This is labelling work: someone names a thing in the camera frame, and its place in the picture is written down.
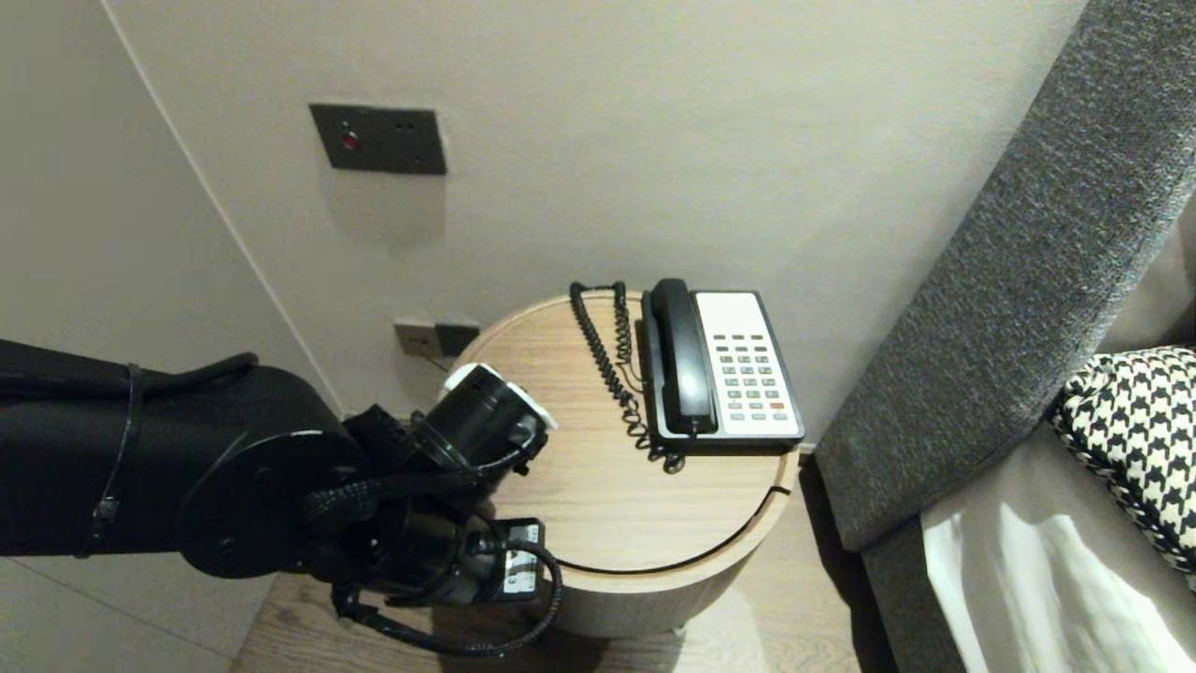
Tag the black wall socket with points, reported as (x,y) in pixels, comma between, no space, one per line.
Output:
(458,336)

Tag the white bed sheet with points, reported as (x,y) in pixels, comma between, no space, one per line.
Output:
(1028,579)

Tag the round wooden bedside table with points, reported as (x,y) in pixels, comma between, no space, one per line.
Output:
(579,486)

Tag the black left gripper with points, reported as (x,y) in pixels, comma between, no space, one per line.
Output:
(495,561)

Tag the black white houndstooth pillow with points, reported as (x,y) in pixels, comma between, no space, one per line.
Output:
(1140,430)

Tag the curved wooden table drawer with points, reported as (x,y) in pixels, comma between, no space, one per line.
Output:
(654,598)

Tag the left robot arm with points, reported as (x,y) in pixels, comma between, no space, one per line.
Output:
(187,449)

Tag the black telephone handset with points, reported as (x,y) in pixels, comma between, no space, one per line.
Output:
(684,365)

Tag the grey fabric bed headboard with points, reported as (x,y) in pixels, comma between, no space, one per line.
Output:
(1009,280)

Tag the white left wrist camera unit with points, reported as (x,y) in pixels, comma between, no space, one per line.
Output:
(537,407)

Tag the beige wall socket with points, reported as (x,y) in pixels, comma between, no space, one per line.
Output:
(414,338)

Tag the black and white desk telephone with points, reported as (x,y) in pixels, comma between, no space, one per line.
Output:
(752,374)

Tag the dark wall switch panel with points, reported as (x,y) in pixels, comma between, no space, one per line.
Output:
(378,138)

